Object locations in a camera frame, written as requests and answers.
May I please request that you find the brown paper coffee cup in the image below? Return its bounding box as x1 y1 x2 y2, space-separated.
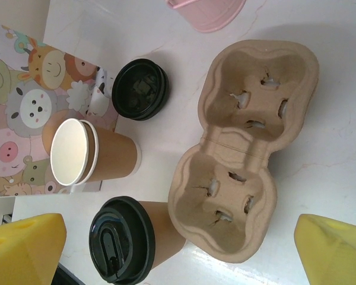
77 120 142 186
138 200 187 270
50 118 89 187

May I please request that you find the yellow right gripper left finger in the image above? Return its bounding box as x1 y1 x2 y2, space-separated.
0 212 68 285

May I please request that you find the brown pulp cup carrier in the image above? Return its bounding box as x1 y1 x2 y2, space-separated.
168 38 320 264

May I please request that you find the white cartoon animal paper bag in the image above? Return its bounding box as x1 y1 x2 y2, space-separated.
0 19 119 198

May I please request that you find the black plastic cup lid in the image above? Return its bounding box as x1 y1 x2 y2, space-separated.
88 195 155 283
112 58 169 121

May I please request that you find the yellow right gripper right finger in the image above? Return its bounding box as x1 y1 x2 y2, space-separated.
294 213 356 285

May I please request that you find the pink straw holder cup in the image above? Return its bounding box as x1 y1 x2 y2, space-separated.
166 0 246 33

